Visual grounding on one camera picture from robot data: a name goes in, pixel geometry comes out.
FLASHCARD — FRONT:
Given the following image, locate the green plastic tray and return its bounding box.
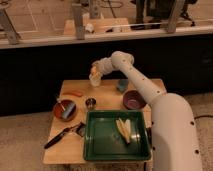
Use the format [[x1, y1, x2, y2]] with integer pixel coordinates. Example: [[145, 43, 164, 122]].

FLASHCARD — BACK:
[[83, 110, 151, 161]]

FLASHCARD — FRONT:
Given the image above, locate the white paper cup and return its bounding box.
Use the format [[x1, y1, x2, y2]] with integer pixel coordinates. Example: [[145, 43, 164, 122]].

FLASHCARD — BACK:
[[89, 77, 101, 87]]

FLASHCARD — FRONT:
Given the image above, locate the orange carrot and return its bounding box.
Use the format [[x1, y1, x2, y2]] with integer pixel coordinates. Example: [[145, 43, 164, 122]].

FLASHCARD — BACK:
[[63, 90, 83, 97]]

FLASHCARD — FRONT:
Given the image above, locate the purple bowl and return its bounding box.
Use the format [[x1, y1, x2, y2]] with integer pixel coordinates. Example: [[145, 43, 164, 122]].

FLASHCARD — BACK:
[[123, 90, 146, 110]]

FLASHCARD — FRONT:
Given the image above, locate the small metal cup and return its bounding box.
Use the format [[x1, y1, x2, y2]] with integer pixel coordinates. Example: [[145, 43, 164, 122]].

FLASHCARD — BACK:
[[85, 98, 96, 110]]

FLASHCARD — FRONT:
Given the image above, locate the brown bowl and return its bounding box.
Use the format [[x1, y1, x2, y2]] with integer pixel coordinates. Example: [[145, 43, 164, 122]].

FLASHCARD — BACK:
[[53, 100, 76, 122]]

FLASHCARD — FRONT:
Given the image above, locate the blue plastic cup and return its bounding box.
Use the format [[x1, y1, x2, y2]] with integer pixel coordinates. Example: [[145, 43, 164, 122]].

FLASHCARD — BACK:
[[117, 79, 129, 93]]

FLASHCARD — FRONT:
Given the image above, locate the black cable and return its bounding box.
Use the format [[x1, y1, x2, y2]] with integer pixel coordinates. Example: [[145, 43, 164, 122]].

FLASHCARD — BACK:
[[193, 114, 213, 121]]

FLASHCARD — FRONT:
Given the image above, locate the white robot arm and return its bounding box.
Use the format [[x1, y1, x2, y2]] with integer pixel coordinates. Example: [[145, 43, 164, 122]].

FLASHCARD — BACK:
[[91, 51, 203, 171]]

